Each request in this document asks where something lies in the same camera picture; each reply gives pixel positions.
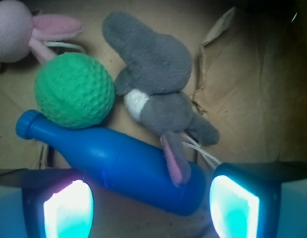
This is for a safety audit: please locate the pink plush bunny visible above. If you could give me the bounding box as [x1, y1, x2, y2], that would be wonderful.
[0, 0, 85, 68]

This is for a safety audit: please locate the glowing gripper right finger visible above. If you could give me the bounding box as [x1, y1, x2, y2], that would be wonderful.
[209, 162, 307, 238]

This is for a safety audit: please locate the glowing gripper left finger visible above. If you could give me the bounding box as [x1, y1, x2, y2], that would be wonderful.
[0, 169, 94, 238]

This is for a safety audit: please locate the green dimpled foam ball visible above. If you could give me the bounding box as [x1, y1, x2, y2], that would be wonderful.
[34, 53, 115, 129]

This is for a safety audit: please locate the blue plastic toy bottle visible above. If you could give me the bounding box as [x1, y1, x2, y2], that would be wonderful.
[15, 110, 206, 216]

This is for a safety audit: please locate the grey plush bunny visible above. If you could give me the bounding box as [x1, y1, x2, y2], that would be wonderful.
[102, 12, 219, 186]

